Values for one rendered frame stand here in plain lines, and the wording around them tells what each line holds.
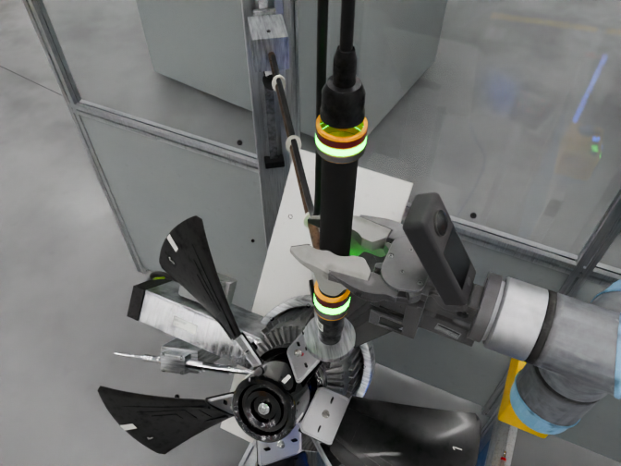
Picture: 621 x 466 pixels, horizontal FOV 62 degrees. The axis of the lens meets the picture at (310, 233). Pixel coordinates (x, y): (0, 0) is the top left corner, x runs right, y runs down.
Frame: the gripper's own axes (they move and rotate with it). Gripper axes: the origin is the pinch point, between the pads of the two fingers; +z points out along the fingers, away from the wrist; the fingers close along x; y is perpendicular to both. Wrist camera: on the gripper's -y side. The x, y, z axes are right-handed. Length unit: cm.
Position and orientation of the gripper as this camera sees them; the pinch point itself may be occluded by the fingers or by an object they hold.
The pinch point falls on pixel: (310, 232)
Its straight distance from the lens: 56.4
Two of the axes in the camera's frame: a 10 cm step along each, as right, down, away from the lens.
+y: 0.0, 6.5, 7.6
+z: -9.1, -3.2, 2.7
